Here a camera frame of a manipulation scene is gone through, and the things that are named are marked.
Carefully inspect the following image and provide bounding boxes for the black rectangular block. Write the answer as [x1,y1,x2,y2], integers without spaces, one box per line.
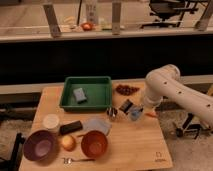
[59,121,83,135]

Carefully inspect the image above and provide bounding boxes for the red fruit on shelf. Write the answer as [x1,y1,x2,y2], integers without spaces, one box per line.
[81,23,93,31]

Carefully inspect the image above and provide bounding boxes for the wooden table board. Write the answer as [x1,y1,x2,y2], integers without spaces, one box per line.
[19,86,173,171]

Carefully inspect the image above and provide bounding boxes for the green plastic tray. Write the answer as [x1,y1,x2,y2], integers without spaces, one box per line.
[60,76,112,112]

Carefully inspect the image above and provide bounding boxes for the purple bowl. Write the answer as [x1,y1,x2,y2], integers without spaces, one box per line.
[23,130,55,161]

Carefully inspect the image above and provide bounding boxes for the metal spoon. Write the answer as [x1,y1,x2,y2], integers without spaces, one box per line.
[63,158,95,164]

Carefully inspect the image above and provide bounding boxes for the blue cup with carrot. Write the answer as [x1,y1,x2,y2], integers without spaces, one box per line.
[129,107,157,121]

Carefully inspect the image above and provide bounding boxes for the blue grey sponge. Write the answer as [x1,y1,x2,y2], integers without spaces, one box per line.
[73,88,87,103]

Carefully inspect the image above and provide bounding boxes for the orange bowl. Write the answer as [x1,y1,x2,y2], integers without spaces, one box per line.
[81,130,108,159]

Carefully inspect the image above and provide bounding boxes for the small metal cup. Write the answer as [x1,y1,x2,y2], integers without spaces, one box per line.
[107,107,118,121]

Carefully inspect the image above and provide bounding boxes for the black office chair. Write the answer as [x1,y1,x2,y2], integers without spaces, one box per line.
[141,0,208,29]

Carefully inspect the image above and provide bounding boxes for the black handled brush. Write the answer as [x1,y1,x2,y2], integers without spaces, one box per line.
[119,99,133,113]

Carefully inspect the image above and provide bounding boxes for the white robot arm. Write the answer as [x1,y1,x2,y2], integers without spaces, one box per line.
[141,64,213,127]

